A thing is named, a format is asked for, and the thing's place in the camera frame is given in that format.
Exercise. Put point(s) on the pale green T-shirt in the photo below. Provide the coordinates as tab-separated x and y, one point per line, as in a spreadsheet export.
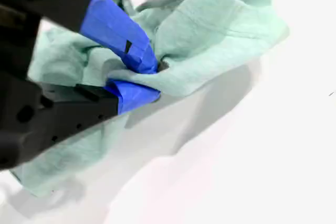
210	37

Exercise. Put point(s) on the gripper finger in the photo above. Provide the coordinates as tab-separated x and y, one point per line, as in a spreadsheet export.
78	108
115	27

